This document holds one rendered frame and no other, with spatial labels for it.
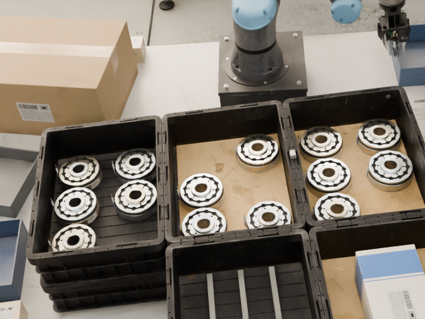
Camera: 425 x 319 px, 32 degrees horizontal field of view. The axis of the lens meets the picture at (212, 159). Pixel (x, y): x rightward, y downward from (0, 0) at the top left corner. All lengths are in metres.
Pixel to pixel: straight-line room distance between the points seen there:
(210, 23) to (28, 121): 1.67
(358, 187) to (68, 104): 0.83
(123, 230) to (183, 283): 0.22
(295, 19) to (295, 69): 1.54
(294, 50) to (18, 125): 0.83
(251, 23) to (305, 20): 1.67
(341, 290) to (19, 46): 1.17
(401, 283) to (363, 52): 1.01
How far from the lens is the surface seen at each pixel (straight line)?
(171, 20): 3.71
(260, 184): 1.76
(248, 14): 1.95
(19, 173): 2.11
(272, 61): 2.06
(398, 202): 1.73
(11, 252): 1.93
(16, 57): 2.17
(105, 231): 1.73
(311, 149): 1.79
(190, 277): 1.62
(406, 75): 2.18
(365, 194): 1.74
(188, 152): 1.85
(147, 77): 2.29
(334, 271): 1.61
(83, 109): 2.05
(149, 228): 1.71
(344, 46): 2.34
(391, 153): 1.79
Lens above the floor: 2.16
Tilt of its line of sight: 47 degrees down
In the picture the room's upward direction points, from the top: 9 degrees counter-clockwise
